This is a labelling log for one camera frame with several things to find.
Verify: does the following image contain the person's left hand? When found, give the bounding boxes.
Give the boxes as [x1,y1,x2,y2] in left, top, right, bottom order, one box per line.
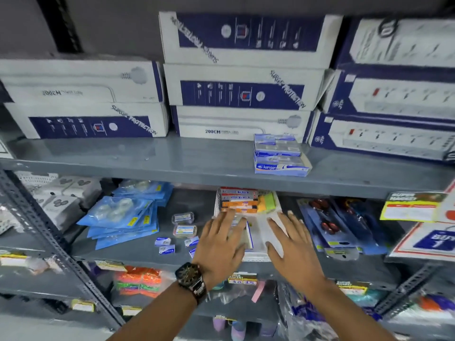
[192,210,250,290]

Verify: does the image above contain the pile of white adapter packets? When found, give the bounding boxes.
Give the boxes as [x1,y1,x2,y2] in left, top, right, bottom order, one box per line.
[31,177,103,232]

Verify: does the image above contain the person's right forearm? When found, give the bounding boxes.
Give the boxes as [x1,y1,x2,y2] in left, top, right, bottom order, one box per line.
[284,271,396,341]

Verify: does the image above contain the neon orange green bundle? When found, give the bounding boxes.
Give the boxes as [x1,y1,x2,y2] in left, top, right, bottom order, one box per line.
[113,265,163,299]

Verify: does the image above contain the person's left forearm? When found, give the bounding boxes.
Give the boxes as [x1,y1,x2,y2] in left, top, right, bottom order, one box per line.
[114,277,223,341]

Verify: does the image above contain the clear plastic bag blue print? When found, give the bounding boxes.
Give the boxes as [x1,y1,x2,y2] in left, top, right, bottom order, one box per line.
[277,282,356,341]

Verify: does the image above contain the grey metal shelf rack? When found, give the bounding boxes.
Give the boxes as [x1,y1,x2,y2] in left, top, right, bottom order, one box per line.
[0,133,455,341]

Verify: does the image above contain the pink eraser packet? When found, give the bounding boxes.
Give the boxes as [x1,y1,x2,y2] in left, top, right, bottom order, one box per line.
[251,280,266,304]

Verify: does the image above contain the person's right hand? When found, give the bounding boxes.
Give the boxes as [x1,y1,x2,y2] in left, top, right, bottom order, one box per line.
[265,211,326,292]

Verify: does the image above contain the red white blue offer sign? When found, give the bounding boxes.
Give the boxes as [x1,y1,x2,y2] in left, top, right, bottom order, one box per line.
[388,222,455,262]

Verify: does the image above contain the black and gold wristwatch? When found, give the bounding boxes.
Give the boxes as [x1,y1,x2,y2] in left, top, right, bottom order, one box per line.
[174,263,208,305]

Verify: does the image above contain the white paper packet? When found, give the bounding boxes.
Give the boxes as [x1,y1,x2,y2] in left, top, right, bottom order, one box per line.
[259,211,289,253]

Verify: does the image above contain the small blue staples box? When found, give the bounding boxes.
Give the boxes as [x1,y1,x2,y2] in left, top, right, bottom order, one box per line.
[254,153,313,177]
[254,134,302,157]

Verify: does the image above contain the green yellow packet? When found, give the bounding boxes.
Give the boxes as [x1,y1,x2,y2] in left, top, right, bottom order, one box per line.
[257,194,277,213]

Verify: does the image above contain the white box with blue edge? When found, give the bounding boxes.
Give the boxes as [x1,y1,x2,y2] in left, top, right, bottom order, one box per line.
[227,215,254,251]

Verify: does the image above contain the stack of blue tape packets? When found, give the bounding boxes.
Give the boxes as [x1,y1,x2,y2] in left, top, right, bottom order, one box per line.
[76,180,174,251]

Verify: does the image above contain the clear plastic pin box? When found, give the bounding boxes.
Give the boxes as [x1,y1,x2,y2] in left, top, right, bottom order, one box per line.
[171,212,195,225]
[173,225,198,239]

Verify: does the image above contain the orange blue packaged items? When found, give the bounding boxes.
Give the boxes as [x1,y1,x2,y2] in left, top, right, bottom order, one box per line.
[414,294,455,318]

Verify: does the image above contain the black slotted upright post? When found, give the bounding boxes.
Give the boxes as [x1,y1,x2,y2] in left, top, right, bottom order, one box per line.
[35,0,83,54]

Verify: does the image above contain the white blue power strip box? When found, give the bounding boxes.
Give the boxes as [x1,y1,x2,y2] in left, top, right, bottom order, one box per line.
[0,58,166,104]
[4,101,170,139]
[164,63,335,111]
[171,106,315,143]
[159,11,343,69]

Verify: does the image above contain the dark blue socket strip box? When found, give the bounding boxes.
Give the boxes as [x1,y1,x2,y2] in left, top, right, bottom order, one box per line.
[332,16,455,69]
[309,111,455,164]
[320,67,455,121]

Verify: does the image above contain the stack of orange glue boxes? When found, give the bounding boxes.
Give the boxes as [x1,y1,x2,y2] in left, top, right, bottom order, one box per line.
[220,187,259,214]

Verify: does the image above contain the blue carded scissors pack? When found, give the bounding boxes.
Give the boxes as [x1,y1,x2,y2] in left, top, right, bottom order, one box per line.
[298,197,359,253]
[332,197,389,256]

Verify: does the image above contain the pastel plastic cups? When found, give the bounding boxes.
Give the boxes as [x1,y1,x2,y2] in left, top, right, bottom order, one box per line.
[212,315,246,341]

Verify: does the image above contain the white plastic tray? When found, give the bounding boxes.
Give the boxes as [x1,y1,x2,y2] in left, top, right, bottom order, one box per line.
[213,188,289,263]

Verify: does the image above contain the yellow promotion sign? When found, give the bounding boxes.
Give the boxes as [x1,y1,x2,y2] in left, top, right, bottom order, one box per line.
[379,191,447,223]

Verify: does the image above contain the white perforated basket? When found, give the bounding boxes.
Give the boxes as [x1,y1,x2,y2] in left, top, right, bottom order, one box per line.
[14,171,59,193]

